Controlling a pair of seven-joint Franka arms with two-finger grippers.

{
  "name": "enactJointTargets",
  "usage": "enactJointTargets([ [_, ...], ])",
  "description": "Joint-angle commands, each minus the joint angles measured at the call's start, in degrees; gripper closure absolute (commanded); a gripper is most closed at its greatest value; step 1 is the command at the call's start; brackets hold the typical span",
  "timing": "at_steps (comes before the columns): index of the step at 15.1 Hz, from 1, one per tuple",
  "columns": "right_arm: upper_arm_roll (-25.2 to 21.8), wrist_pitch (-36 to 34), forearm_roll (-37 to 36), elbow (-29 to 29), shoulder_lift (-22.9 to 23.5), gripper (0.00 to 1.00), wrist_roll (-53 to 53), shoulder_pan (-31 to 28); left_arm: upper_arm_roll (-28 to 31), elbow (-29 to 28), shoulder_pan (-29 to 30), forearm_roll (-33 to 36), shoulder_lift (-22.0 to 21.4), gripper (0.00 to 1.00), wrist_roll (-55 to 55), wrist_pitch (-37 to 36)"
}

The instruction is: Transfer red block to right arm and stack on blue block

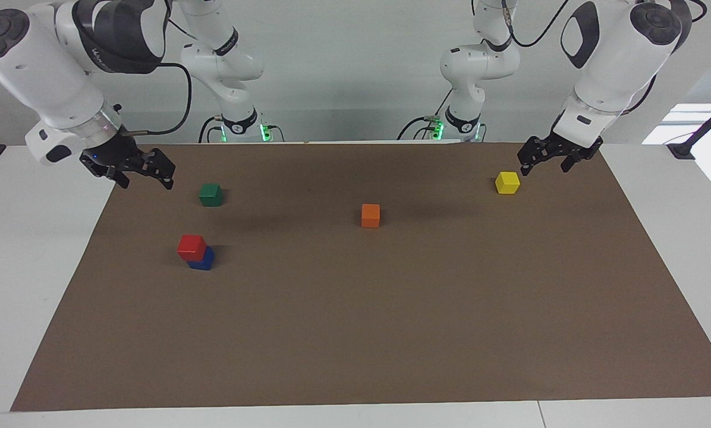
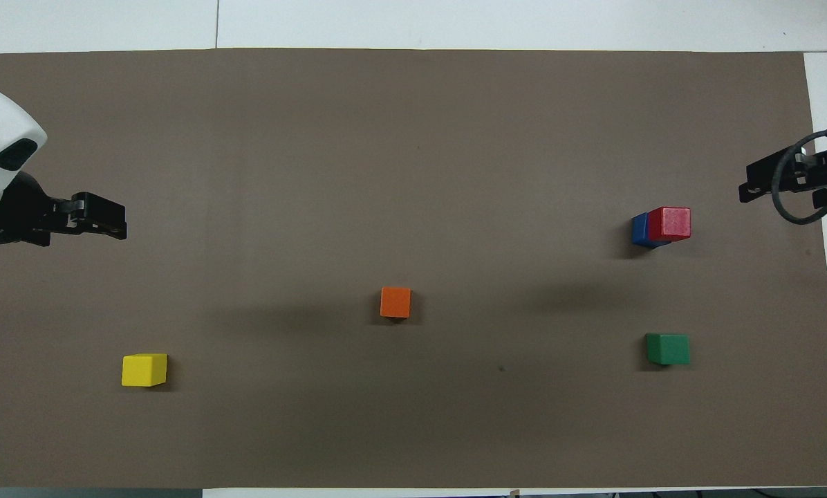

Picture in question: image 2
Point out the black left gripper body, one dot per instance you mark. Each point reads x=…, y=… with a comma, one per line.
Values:
x=23, y=218

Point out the brown paper mat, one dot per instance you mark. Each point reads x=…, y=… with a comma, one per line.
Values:
x=386, y=173

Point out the yellow wooden block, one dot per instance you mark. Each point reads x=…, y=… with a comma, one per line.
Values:
x=144, y=370

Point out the orange wooden block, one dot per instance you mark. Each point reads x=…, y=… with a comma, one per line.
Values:
x=395, y=303

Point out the blue wooden block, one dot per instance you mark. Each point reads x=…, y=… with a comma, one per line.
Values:
x=639, y=229

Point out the green wooden block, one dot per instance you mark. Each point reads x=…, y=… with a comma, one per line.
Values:
x=668, y=349

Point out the red wooden block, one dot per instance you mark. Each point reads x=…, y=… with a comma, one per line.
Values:
x=669, y=224

